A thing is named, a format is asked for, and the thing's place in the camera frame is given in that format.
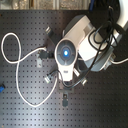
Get black perforated breadboard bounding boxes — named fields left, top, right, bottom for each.
left=0, top=10, right=128, bottom=128

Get white cable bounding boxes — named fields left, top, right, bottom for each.
left=0, top=32, right=58, bottom=108

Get grey metal clip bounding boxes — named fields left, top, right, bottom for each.
left=45, top=27, right=54, bottom=36
left=80, top=77, right=87, bottom=86

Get black cable clip fixture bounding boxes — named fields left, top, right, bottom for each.
left=36, top=50, right=49, bottom=68

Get grey metal clip upper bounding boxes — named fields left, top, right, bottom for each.
left=45, top=27, right=54, bottom=36

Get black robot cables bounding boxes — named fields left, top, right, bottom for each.
left=77, top=19, right=128, bottom=68

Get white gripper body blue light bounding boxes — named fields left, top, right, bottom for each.
left=54, top=40, right=77, bottom=81

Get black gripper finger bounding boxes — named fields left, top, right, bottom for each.
left=62, top=93, right=68, bottom=107
left=44, top=74, right=53, bottom=83

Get grey metal clip lower right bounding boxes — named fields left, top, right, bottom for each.
left=80, top=77, right=87, bottom=86

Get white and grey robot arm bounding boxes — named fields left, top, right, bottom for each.
left=45, top=0, right=128, bottom=107

